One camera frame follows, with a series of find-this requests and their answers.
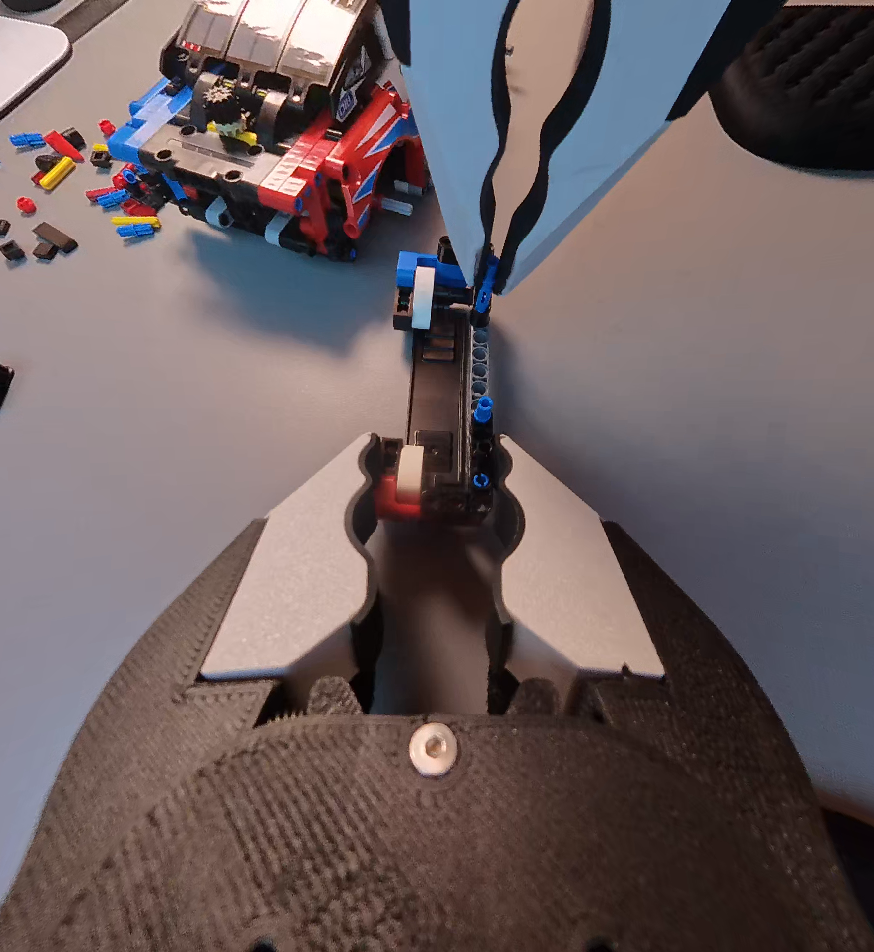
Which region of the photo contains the black lego chassis frame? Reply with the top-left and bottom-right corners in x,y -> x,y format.
374,237 -> 499,525

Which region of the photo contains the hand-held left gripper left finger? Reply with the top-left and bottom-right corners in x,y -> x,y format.
199,433 -> 384,714

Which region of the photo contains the red blue lego car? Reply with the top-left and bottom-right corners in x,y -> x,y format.
106,0 -> 431,263

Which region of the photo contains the white book stand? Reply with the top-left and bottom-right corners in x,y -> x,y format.
0,7 -> 73,150

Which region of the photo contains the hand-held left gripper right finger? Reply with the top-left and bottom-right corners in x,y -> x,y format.
485,436 -> 666,714

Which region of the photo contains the pile of small lego pieces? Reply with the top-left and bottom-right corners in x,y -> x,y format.
0,119 -> 163,261

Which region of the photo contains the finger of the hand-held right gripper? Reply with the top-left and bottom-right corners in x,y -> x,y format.
497,0 -> 733,298
400,0 -> 521,293

